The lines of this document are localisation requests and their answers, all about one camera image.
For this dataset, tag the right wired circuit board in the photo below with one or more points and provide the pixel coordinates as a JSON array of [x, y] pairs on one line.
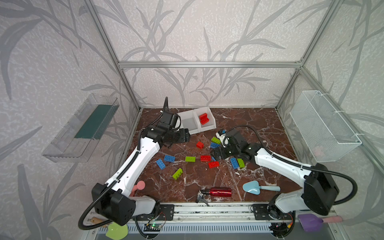
[[280, 231]]

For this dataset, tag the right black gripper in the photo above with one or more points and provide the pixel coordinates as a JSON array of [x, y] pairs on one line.
[[223, 151]]

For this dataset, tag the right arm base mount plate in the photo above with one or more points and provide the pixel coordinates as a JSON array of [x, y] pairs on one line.
[[261, 211]]

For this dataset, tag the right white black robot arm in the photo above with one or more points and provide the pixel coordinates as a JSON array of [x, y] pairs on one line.
[[318, 189]]

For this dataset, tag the aluminium front rail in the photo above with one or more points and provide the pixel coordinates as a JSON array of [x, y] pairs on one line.
[[220, 212]]

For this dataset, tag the white three-compartment bin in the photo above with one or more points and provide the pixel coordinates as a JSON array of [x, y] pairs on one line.
[[191, 120]]

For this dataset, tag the green lego brick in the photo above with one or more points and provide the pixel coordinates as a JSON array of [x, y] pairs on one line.
[[177, 174], [216, 140], [241, 163], [190, 159]]

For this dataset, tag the light blue toy shovel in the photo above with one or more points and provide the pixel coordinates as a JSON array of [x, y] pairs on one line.
[[254, 187]]

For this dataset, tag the clear plastic wall shelf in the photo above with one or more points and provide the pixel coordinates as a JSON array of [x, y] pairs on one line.
[[78, 139]]

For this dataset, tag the white wire mesh basket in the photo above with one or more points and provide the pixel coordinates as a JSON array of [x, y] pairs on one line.
[[325, 131]]

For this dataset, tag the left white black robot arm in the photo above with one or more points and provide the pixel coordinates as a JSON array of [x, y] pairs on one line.
[[112, 201]]

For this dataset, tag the pink toy watering can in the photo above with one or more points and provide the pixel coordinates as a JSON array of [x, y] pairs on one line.
[[139, 186]]

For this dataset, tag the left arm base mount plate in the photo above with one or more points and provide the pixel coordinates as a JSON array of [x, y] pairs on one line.
[[162, 212]]

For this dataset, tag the purple toy shovel pink handle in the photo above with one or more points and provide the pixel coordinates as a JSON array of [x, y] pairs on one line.
[[312, 223]]

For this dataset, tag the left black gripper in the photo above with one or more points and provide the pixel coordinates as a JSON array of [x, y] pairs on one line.
[[177, 136]]

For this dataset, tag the red lego brick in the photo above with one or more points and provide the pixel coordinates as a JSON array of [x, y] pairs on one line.
[[204, 121], [203, 116], [205, 158], [200, 145], [214, 164]]

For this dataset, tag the left green-lit circuit board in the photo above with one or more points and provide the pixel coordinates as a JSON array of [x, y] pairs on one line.
[[153, 227]]

